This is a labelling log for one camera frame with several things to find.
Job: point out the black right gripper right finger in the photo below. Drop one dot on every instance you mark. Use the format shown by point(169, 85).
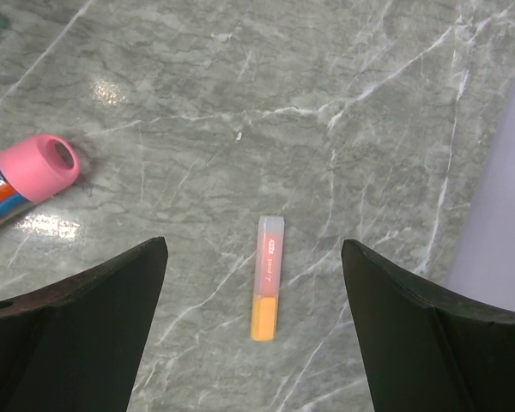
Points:
point(424, 347)

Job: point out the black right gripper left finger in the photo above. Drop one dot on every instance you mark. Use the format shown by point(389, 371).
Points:
point(77, 344)

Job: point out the pink orange highlighter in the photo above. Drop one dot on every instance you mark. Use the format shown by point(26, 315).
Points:
point(267, 275)

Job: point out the pink capped pencil tube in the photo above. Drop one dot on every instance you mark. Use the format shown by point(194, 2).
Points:
point(34, 170)

